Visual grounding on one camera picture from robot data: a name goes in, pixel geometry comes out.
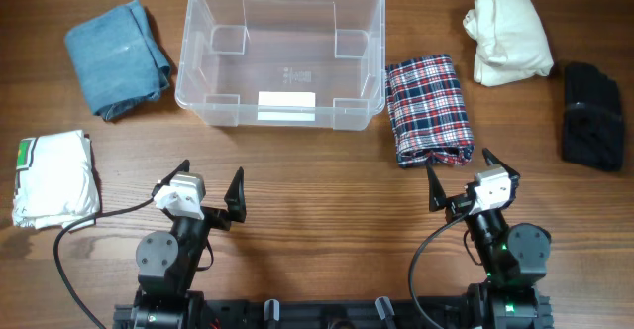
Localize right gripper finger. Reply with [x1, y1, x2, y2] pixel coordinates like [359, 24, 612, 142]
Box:
[426, 164, 447, 212]
[482, 148, 520, 178]

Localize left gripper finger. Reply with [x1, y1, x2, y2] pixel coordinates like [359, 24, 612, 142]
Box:
[224, 167, 247, 223]
[155, 159, 190, 188]

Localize red plaid shirt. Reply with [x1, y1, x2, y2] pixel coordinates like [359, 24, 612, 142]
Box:
[385, 54, 475, 168]

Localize black knit garment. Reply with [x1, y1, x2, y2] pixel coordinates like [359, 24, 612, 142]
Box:
[562, 62, 625, 172]

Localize cream cloth garment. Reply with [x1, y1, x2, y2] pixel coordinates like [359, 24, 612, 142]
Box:
[463, 0, 554, 87]

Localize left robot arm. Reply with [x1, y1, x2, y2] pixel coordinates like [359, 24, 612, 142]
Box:
[120, 160, 247, 329]

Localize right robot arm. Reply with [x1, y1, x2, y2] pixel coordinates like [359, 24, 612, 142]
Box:
[408, 149, 554, 329]

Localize folded blue denim jeans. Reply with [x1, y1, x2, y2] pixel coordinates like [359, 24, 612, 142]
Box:
[64, 0, 171, 121]

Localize folded white graphic t-shirt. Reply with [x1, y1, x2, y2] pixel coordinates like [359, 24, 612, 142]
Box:
[12, 130, 101, 229]

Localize clear plastic storage bin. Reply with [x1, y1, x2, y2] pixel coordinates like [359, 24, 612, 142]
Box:
[175, 0, 386, 131]

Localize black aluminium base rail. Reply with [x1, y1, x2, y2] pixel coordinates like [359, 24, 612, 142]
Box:
[112, 296, 552, 329]

